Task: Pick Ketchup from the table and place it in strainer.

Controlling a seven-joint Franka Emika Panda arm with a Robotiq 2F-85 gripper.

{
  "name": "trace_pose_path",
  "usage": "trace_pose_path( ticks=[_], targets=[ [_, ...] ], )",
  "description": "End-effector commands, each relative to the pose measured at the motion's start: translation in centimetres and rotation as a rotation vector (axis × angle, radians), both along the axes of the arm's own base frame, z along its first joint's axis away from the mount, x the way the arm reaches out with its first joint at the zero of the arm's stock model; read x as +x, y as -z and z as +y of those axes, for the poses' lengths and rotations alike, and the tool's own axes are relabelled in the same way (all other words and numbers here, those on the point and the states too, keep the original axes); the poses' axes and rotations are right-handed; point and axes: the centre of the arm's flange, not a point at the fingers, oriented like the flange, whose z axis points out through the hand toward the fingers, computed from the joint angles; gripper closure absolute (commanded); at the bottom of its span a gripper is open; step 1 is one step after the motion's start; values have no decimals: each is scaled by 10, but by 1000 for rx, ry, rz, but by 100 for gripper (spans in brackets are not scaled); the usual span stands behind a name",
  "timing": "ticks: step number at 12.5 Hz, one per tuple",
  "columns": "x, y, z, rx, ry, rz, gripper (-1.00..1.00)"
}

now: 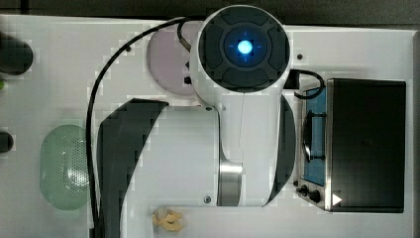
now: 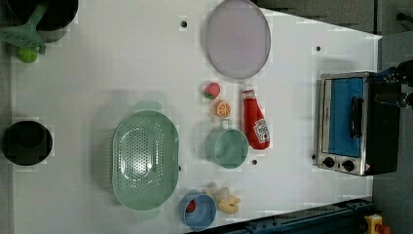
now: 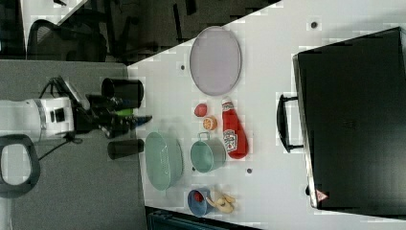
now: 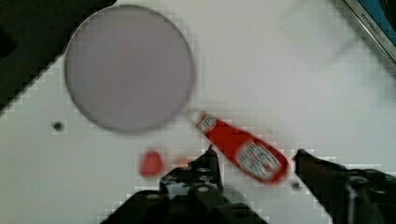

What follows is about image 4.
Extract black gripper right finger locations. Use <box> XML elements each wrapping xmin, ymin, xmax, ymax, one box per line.
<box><xmin>293</xmin><ymin>149</ymin><xmax>396</xmax><ymax>224</ymax></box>

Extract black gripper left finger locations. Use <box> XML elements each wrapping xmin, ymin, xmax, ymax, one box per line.
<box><xmin>160</xmin><ymin>145</ymin><xmax>223</xmax><ymax>199</ymax></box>

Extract grey round plate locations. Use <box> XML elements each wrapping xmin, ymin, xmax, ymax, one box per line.
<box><xmin>64</xmin><ymin>5</ymin><xmax>195</xmax><ymax>133</ymax></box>

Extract red ketchup bottle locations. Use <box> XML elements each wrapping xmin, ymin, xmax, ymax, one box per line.
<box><xmin>187</xmin><ymin>109</ymin><xmax>290</xmax><ymax>184</ymax></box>

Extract red toy strawberry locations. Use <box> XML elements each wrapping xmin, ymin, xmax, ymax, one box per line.
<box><xmin>139</xmin><ymin>150</ymin><xmax>164</xmax><ymax>178</ymax></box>

